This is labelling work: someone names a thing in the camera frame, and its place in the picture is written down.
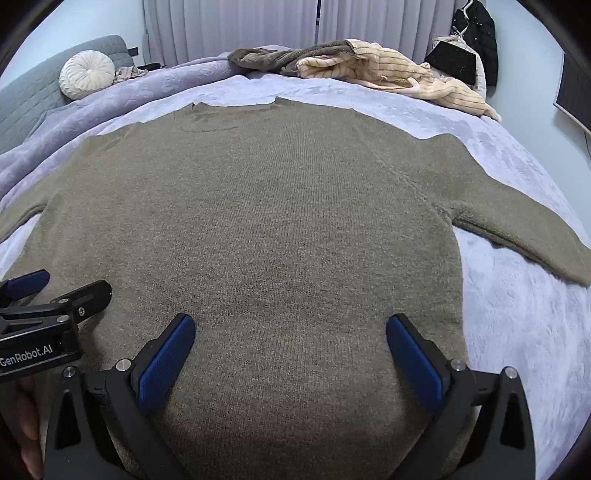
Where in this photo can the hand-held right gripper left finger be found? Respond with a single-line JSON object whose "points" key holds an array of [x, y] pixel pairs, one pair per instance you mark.
{"points": [[166, 360]]}

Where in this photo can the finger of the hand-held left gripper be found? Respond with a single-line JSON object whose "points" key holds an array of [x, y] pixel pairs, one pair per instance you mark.
{"points": [[92, 297], [27, 284]]}

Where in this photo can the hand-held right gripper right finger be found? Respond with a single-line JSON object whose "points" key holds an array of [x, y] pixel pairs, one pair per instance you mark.
{"points": [[415, 364]]}

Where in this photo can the olive brown knit sweater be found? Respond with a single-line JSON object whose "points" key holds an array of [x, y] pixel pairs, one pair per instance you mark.
{"points": [[277, 230]]}

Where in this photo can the person's left hand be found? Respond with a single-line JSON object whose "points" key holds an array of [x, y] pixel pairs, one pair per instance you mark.
{"points": [[30, 424]]}

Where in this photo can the lavender plush blanket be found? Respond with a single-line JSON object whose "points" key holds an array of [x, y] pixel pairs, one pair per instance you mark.
{"points": [[508, 323]]}

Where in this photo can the grey quilted headboard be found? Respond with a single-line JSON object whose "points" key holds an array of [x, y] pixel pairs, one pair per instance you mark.
{"points": [[27, 101]]}

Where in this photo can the round white pleated pillow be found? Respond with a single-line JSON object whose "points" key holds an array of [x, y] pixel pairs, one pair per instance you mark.
{"points": [[87, 75]]}

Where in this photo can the small beige patterned cloth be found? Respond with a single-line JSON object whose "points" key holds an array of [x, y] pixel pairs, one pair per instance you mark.
{"points": [[129, 74]]}

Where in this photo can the cream striped garment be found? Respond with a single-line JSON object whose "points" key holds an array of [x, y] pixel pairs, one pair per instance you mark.
{"points": [[392, 69]]}

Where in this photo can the brown fleece garment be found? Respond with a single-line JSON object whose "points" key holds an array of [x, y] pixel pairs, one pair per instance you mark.
{"points": [[277, 57]]}

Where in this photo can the grey pleated curtain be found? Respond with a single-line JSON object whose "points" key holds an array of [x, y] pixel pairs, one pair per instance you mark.
{"points": [[383, 21], [231, 27]]}

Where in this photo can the black speckled cloth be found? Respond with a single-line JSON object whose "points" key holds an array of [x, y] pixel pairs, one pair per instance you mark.
{"points": [[452, 60]]}

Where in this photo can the black hanging jacket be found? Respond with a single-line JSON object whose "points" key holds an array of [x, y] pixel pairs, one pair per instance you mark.
{"points": [[480, 37]]}

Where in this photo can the dark wall screen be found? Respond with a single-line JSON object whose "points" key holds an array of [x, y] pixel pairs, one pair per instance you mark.
{"points": [[575, 92]]}

